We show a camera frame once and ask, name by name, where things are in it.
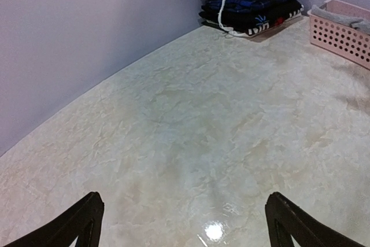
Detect grey garment in basket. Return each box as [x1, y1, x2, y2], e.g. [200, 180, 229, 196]
[311, 5, 369, 35]

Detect black printed folded garment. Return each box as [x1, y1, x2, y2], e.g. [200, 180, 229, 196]
[199, 0, 304, 33]

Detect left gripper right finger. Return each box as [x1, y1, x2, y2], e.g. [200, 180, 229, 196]
[265, 192, 362, 247]

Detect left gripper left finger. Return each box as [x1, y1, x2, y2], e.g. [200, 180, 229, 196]
[7, 191, 104, 246]

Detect pink plastic laundry basket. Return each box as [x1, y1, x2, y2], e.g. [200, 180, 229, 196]
[308, 0, 369, 69]

